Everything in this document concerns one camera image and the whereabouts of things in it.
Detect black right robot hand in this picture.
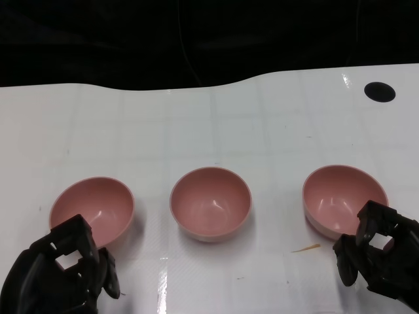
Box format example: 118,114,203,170
333,200,419,310

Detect black round table grommet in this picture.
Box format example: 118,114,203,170
363,81,396,103

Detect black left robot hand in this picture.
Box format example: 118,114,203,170
0,214,120,314

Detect small orange wood sliver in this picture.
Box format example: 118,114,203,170
291,243,321,254

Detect pink plastic bowl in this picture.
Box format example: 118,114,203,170
48,177,136,249
169,167,253,243
302,165,390,243

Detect black backdrop cloth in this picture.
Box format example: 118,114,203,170
0,0,419,92

